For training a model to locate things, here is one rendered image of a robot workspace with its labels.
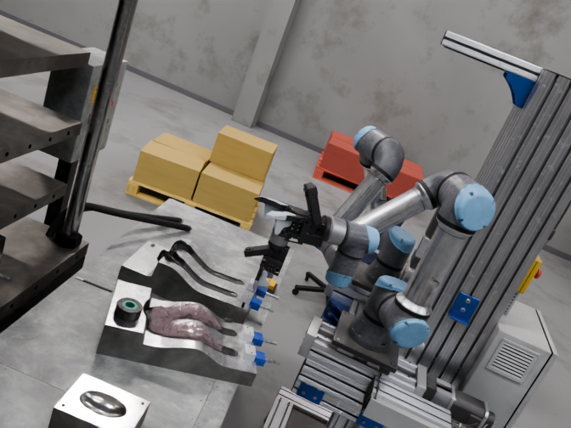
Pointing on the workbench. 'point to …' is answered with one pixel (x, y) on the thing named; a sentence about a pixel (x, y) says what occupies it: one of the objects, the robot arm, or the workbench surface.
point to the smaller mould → (98, 407)
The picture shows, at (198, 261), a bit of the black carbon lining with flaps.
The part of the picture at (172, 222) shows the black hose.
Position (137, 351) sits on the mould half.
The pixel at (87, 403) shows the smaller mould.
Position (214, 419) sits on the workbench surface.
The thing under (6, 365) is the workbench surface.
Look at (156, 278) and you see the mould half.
